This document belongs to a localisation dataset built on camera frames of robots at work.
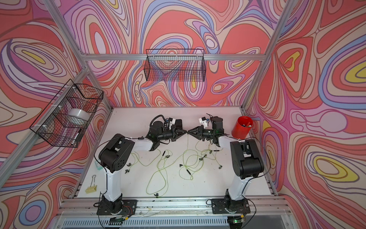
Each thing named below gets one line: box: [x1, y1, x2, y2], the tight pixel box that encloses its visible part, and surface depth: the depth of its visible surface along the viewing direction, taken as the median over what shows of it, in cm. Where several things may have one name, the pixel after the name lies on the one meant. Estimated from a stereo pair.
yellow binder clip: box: [85, 174, 98, 194], surface depth 82 cm
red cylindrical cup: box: [231, 115, 254, 140], surface depth 98 cm
